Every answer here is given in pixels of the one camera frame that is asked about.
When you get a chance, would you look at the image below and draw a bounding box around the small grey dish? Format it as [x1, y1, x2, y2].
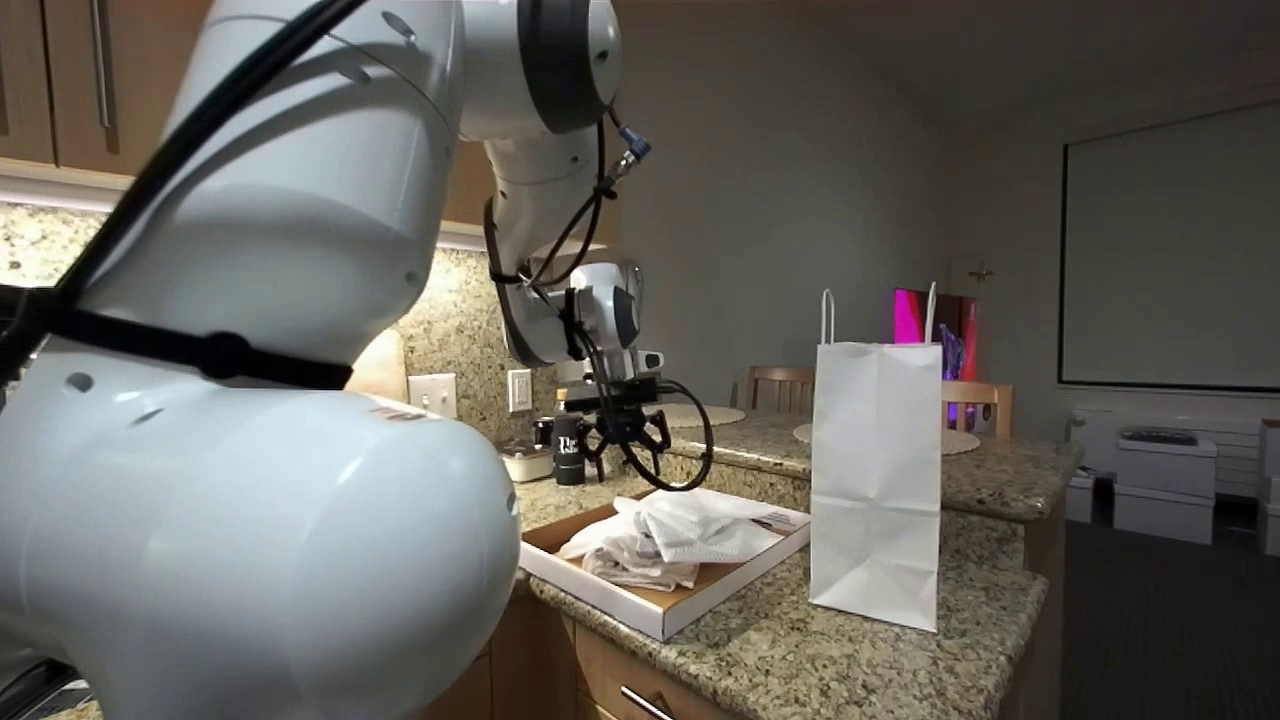
[501, 443, 559, 487]

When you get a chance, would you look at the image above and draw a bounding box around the small white storage box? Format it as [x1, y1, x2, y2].
[1059, 463, 1101, 526]

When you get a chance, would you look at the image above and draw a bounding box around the wooden wall cabinet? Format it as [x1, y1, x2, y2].
[0, 0, 501, 232]

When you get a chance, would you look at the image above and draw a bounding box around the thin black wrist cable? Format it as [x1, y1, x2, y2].
[478, 113, 719, 494]

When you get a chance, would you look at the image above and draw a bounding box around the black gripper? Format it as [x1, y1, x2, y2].
[564, 376, 676, 485]

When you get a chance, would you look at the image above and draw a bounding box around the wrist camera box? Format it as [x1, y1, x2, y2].
[621, 345, 671, 381]

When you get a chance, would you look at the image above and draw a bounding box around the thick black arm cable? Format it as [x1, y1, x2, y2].
[0, 0, 372, 394]

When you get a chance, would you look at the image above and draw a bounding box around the white towel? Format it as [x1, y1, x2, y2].
[550, 511, 715, 596]
[621, 487, 804, 575]

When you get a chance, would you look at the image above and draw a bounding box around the wooden chair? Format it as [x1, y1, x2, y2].
[734, 365, 821, 414]
[936, 376, 1019, 443]

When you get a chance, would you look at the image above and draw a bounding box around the white projector screen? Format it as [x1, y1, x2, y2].
[1056, 97, 1280, 394]

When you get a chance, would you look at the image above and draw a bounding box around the silver drawer bar handle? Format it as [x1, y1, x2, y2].
[616, 679, 681, 720]

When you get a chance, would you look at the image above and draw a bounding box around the wooden counter cabinet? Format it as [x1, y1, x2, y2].
[425, 580, 754, 720]

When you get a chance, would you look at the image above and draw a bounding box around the white paper bag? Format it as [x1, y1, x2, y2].
[808, 280, 946, 636]

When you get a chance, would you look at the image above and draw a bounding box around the wooden tray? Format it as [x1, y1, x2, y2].
[516, 487, 813, 644]

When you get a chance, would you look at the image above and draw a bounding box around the silver wall cabinet handle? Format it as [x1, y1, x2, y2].
[82, 0, 119, 161]

